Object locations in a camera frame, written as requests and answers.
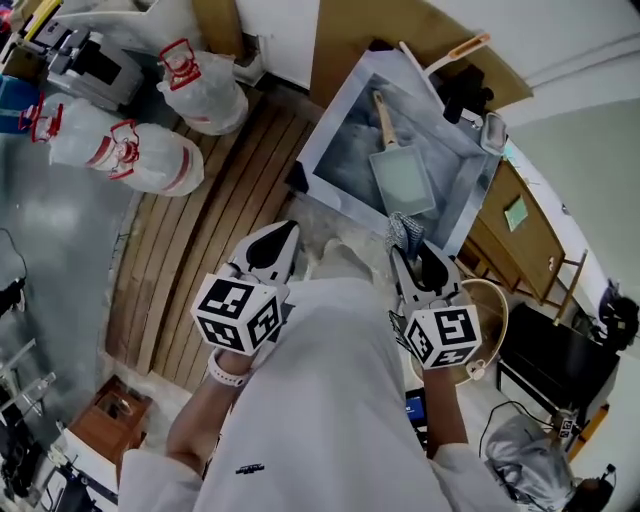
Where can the grey mesh scrubber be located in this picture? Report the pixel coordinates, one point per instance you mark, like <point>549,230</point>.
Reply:
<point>404,232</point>

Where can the person's white shirt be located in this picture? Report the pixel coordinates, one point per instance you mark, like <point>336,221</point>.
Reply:
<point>320,410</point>

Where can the brown wooden box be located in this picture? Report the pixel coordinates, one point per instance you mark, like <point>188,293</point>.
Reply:
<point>110,417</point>

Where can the green sponge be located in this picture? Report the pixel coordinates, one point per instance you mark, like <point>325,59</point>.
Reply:
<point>515,211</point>

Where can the stainless steel sink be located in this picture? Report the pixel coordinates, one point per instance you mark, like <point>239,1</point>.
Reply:
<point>395,150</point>

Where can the person's left forearm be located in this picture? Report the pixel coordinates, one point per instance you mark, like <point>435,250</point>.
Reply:
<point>200,415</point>

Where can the black device on counter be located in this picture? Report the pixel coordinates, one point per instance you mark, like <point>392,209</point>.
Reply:
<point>465,92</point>

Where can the wooden slat floor platform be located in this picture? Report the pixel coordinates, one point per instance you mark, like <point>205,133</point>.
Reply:
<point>200,240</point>

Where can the grey crumpled bag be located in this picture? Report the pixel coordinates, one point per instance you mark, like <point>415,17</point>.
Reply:
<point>530,462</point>

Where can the grey white machine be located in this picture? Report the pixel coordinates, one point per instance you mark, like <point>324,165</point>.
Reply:
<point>87,62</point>

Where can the wooden counter board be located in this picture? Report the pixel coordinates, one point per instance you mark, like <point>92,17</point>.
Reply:
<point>425,35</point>

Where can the clear container with grey lid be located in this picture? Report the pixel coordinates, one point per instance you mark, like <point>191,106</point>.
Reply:
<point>492,132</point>

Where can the white wrist watch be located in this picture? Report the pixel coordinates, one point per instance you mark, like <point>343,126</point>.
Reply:
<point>227,374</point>

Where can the wooden cabinet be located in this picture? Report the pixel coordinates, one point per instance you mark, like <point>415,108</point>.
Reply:
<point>525,235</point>

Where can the person's right forearm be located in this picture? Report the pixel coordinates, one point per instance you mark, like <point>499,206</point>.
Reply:
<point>442,405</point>

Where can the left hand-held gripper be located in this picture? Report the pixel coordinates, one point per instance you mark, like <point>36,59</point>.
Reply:
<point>235,312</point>

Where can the black box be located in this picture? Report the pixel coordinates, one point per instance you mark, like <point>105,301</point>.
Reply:
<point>555,355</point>

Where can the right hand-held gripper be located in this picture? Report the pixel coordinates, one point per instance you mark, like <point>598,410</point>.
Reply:
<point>442,332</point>

